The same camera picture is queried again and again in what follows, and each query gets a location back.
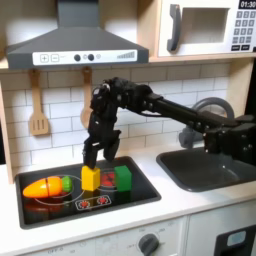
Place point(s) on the green wooden block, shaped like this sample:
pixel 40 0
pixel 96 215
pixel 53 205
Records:
pixel 122 178

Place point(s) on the orange toy carrot green top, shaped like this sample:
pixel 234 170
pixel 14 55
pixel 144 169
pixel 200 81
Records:
pixel 41 188

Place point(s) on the yellow wooden block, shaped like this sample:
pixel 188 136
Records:
pixel 90 180

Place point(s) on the wooden spoon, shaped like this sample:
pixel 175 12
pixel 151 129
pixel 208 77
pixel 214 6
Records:
pixel 87 86

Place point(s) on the wooden slotted spatula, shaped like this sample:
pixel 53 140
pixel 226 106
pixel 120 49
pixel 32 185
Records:
pixel 39 125

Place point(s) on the black toy cooktop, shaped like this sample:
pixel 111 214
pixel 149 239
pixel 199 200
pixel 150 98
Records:
pixel 40 216

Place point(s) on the dark grey sink basin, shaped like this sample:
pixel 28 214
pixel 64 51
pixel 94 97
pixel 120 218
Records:
pixel 200 176

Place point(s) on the grey range hood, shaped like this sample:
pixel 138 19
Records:
pixel 76 40

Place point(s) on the dark grey oven knob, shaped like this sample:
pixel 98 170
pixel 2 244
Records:
pixel 148 245

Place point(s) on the dark grey curved tap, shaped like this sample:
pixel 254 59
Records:
pixel 218 101

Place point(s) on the white toy microwave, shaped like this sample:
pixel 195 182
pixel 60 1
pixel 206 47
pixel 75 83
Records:
pixel 203 49

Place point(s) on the light wooden kitchen frame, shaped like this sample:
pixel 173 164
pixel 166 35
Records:
pixel 238 83

